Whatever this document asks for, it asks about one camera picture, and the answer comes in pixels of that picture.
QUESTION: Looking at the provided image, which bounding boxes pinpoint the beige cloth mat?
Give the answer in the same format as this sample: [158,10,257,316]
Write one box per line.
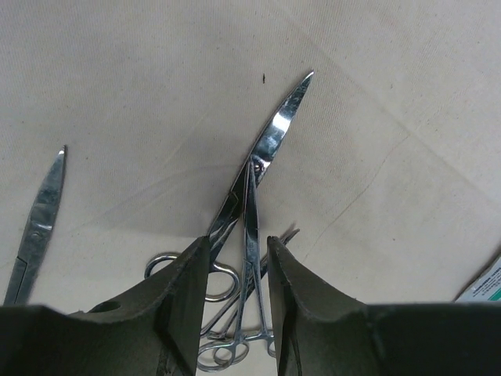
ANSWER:
[1,1,500,312]

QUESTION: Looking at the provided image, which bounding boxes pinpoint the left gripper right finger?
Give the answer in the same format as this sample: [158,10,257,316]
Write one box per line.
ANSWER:
[267,237,500,375]

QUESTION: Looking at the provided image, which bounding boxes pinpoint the steel curved scissors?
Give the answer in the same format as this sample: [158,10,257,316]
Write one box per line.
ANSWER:
[144,70,315,302]

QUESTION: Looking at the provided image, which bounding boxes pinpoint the steel forceps clamp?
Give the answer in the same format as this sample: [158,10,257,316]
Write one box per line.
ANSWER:
[199,229,301,365]

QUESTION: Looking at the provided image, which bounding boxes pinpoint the green white packet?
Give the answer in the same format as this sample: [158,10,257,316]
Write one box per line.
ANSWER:
[455,250,500,303]

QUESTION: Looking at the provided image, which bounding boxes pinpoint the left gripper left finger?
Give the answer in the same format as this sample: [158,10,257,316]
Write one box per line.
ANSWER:
[1,237,210,375]

